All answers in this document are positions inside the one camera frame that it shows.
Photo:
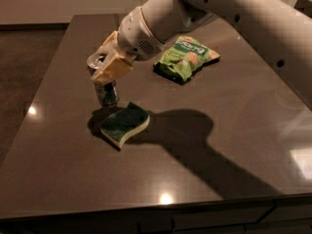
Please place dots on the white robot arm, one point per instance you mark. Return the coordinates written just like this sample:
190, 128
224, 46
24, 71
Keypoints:
280, 34

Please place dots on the dark box at corner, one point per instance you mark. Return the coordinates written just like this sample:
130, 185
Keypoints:
304, 6

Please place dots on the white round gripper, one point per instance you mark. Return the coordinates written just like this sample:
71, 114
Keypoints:
136, 33

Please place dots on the green yellow kitchen sponge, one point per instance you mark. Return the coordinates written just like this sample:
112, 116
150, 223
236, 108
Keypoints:
124, 124

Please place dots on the green snack chip bag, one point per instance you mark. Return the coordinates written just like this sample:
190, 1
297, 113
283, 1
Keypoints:
183, 59

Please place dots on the silver blue Red Bull can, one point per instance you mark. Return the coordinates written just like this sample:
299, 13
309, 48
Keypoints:
106, 94

